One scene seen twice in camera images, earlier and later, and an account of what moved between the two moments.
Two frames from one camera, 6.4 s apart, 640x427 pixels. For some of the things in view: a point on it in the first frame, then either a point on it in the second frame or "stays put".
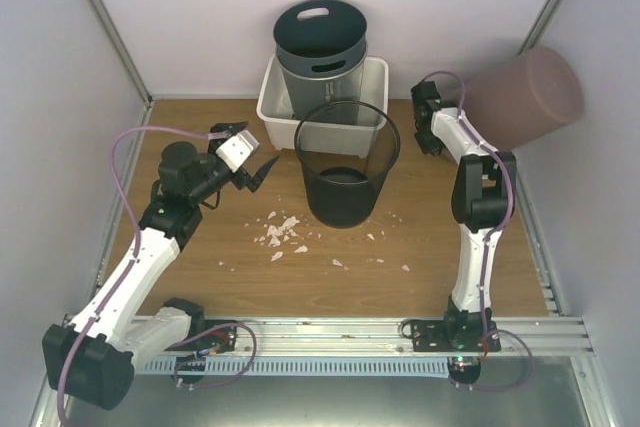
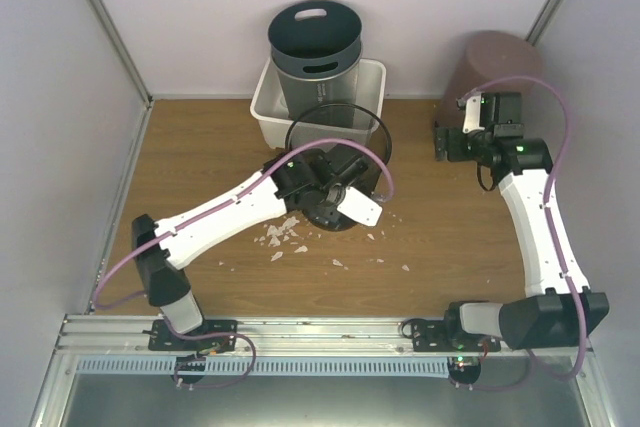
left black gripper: (243, 178) to (326, 218)
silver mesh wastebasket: (305, 94) stays put
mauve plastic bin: (520, 97) to (487, 57)
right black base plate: (433, 336) stays put
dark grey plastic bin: (320, 38) stays put
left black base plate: (224, 339) stays put
